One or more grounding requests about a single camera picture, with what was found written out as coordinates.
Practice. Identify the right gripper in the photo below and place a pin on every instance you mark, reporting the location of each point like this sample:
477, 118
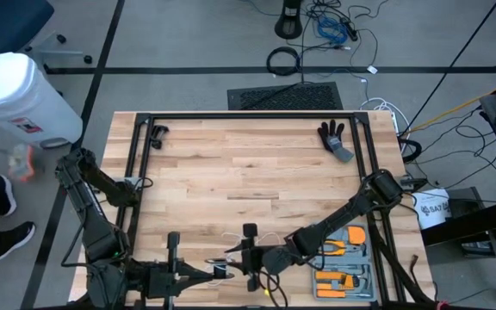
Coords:
252, 258

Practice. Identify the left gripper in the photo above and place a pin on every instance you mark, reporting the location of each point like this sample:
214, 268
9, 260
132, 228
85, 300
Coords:
166, 277

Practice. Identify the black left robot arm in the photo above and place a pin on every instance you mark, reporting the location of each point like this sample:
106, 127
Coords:
97, 232

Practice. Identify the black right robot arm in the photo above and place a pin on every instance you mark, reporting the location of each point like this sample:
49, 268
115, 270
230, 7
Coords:
338, 215

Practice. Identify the orange tape measure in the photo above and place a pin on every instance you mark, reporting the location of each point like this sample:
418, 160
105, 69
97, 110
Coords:
356, 235

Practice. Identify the grey tool case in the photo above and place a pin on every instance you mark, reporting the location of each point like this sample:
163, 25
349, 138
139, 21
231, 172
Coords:
360, 275

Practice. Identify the black clamp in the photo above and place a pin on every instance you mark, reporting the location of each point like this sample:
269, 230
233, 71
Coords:
158, 133

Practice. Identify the black grey work glove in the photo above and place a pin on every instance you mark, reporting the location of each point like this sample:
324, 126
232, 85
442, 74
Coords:
334, 140

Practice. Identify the black floor mat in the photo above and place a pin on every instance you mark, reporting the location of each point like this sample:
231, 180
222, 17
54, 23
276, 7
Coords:
287, 97

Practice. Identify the orange white packet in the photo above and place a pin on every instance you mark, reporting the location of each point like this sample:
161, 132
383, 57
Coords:
22, 163

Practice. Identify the white power adapter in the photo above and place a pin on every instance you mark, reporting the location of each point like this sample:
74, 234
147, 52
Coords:
372, 70

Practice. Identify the black side table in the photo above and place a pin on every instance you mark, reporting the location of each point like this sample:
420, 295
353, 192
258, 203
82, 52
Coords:
467, 224

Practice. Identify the black stand base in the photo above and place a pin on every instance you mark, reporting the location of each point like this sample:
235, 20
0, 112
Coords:
289, 26

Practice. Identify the white trash bin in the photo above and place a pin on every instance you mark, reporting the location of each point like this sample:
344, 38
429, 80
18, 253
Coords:
20, 94

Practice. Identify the black power strip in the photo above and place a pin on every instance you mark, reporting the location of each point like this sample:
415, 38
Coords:
350, 30

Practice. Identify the thin black pole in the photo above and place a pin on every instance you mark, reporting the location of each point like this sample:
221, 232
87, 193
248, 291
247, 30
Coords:
449, 70

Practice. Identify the blue office chair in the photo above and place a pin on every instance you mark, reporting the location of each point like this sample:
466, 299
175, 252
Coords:
7, 23

